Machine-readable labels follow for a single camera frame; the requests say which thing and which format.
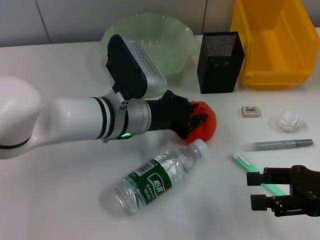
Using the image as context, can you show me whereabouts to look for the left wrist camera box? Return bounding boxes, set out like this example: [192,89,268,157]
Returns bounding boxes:
[104,34,168,100]

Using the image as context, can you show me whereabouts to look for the silver marker pen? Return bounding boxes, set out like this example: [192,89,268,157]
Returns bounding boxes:
[240,138,314,152]

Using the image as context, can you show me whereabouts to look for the small beige eraser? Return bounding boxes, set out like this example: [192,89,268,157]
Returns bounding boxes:
[241,105,264,119]

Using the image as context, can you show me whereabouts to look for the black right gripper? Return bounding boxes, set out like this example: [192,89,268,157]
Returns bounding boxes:
[246,164,320,217]

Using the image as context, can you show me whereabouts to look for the white paper ball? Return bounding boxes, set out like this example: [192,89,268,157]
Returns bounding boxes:
[276,110,304,133]

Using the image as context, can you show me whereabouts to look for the mint green pen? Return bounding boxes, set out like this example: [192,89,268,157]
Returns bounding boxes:
[231,151,287,197]

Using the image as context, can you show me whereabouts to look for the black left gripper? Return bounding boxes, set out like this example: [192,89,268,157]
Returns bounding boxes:
[147,89,210,140]

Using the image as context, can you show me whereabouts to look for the black mesh pen holder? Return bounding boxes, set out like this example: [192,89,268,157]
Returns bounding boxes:
[196,31,246,95]

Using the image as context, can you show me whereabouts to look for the green glass fruit bowl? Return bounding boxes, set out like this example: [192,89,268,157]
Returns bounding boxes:
[100,14,197,82]

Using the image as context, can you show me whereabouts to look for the clear plastic water bottle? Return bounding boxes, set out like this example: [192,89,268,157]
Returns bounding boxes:
[114,139,210,216]

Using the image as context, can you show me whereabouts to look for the yellow plastic storage bin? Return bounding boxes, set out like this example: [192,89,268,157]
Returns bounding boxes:
[229,0,320,90]

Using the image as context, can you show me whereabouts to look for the orange fruit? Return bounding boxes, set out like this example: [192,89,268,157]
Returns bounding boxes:
[186,100,218,144]

